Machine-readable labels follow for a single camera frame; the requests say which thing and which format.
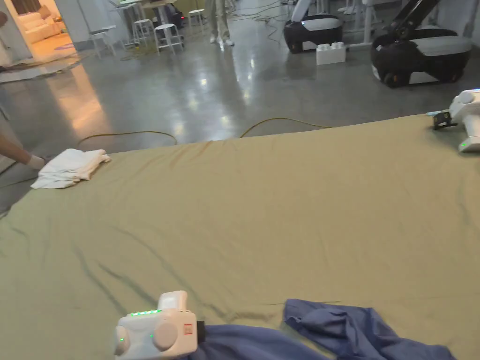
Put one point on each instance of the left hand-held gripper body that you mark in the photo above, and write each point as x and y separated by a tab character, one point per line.
150	333

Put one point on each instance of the dark blue shirt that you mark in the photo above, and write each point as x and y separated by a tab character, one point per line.
352	333

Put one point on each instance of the bed with beige sheet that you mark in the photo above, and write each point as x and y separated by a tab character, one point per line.
262	210

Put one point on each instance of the folded white cloth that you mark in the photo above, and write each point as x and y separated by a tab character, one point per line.
71	167

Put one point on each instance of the white sofa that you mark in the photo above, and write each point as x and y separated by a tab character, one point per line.
35	24

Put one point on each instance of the white block-shaped carton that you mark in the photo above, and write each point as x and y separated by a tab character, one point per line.
330	54

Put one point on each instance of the black and white mobile robot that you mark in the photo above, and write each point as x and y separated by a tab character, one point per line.
318	28
423	52

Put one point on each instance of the spare white hand-held gripper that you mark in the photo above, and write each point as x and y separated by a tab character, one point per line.
468	112

